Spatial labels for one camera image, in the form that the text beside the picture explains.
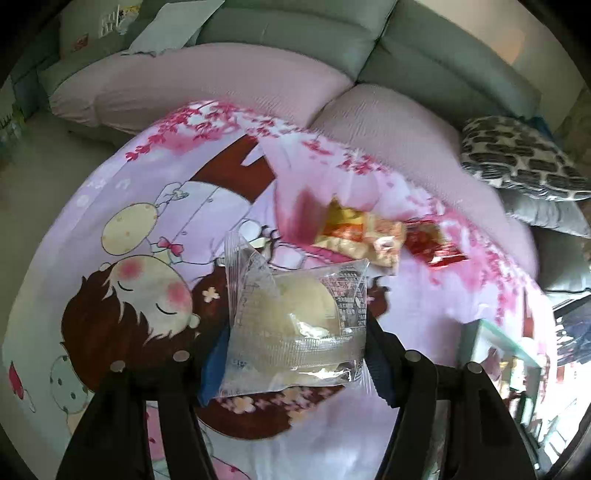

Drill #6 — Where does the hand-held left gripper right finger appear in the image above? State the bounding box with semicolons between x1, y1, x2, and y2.
365;314;539;480

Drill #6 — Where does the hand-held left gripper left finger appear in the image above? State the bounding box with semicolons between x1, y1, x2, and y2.
55;323;232;480

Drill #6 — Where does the white bun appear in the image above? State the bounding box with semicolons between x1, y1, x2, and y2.
224;232;370;400

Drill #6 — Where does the white box with teal edge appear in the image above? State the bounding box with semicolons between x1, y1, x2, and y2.
459;318;561;462

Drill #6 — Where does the small red snack packet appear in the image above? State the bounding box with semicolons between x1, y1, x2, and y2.
405;218;468;269

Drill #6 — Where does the orange label cake packet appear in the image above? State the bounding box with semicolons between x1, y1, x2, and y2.
313;198;407;276

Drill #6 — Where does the printed blanket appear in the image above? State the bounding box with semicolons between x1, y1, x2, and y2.
0;99;561;480

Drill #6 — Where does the dark printed object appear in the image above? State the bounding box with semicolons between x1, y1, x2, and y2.
551;299;591;367

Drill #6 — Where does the grey cushion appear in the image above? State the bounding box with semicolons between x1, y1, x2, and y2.
496;189;591;238

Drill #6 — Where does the black and white patterned cushion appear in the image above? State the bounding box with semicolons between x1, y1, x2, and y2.
461;115;591;201

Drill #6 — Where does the pink sofa seat cover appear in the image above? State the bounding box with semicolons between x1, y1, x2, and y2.
48;42;541;287

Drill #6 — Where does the blue cloth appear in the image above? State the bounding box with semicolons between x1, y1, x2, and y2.
526;115;555;139

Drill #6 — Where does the grey sofa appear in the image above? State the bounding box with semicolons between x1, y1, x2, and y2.
9;0;591;296

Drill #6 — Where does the light grey flat sheet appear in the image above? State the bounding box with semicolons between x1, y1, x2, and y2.
128;0;225;57

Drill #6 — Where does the white rack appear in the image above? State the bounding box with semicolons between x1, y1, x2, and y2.
98;4;141;35

